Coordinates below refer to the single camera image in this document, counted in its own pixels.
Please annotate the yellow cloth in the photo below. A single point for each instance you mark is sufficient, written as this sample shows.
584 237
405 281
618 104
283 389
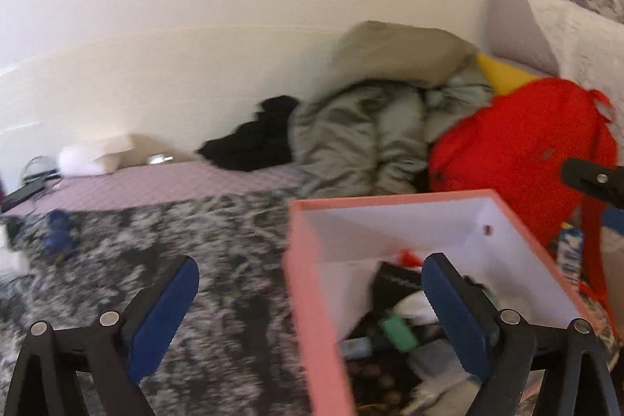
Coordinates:
503 77

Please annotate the clear plastic box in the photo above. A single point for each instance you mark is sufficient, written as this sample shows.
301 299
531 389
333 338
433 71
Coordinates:
437 366

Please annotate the blue plastic massager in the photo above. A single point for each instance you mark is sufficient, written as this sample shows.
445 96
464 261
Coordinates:
59 240

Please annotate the pink cardboard box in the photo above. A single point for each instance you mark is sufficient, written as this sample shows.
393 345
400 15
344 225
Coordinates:
336 245

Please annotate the black power strip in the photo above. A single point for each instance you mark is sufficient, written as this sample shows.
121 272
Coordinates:
22 194

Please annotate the lilac quilted mattress cover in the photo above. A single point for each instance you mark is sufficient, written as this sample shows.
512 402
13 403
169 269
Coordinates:
157 184

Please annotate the grey green jacket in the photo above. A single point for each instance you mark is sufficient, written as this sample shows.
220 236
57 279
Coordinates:
388 92

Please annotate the black garment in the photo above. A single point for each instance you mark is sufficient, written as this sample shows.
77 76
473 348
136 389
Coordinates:
258 144

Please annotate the crumpled white tissue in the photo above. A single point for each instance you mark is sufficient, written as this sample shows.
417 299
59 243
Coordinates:
13 264

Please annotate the white paper roll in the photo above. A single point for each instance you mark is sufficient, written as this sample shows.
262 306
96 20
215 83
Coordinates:
94 158

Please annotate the white charger plug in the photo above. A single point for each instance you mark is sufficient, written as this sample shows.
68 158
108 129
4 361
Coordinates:
158 159

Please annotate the red jacket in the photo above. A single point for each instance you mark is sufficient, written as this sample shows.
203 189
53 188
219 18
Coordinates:
517 147

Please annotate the small red cap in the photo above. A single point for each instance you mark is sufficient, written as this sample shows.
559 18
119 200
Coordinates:
407 259

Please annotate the white lace pillow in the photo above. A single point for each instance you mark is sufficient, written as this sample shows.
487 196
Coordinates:
588 49

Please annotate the blue white small packet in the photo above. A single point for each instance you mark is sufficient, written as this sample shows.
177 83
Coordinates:
570 244

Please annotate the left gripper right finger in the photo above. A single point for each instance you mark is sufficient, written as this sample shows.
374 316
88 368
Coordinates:
501 349

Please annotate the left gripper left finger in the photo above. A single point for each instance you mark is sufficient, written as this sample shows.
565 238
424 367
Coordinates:
117 350

